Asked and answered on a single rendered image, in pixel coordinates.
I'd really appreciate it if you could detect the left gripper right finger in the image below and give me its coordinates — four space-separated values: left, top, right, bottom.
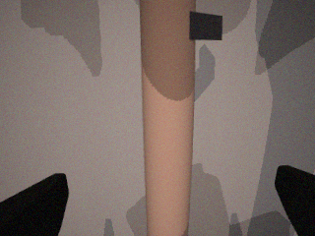
275 165 315 236

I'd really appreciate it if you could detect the long tan rail with center flange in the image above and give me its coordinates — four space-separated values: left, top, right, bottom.
140 0 222 236

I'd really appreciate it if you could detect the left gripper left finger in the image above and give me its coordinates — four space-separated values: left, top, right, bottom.
0 173 69 236

